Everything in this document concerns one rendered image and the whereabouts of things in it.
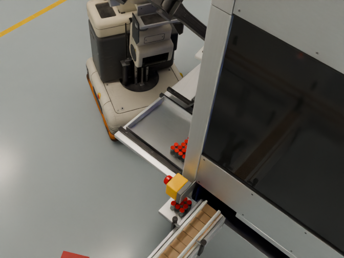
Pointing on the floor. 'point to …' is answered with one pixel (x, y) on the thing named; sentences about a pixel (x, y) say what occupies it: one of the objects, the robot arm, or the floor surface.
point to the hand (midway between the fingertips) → (225, 84)
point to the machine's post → (208, 84)
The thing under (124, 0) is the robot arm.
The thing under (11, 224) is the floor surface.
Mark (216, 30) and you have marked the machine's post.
